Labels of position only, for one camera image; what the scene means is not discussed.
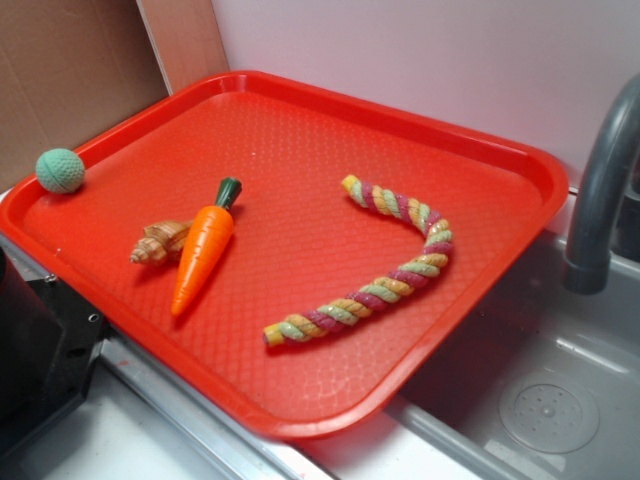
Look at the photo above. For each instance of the red plastic tray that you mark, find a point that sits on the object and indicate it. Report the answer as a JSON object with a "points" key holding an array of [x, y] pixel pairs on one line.
{"points": [[299, 241]]}

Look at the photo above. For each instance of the light wooden board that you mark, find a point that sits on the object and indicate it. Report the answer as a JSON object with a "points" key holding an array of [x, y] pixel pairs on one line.
{"points": [[186, 40]]}

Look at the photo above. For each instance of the grey plastic toy sink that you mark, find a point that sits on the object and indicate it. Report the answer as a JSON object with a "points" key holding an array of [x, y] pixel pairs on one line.
{"points": [[535, 383]]}

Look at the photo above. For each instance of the brown cardboard sheet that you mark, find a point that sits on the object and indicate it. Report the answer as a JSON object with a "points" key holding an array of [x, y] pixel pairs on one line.
{"points": [[70, 70]]}

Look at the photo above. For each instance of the brown toy seashell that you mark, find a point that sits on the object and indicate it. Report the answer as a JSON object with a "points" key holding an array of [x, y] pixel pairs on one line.
{"points": [[161, 242]]}

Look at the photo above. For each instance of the green textured ball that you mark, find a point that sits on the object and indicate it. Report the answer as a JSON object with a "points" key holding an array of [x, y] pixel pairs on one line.
{"points": [[60, 171]]}

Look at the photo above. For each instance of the grey toy faucet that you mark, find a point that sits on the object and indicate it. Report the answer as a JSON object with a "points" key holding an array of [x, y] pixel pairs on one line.
{"points": [[605, 217]]}

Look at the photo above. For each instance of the multicoloured twisted rope toy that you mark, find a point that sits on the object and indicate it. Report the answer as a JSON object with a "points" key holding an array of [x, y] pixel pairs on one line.
{"points": [[383, 291]]}

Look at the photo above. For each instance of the orange plastic toy carrot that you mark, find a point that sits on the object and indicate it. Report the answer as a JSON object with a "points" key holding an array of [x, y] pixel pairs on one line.
{"points": [[206, 241]]}

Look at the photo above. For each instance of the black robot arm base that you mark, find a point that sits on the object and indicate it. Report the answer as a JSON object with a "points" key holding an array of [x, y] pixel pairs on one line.
{"points": [[49, 341]]}

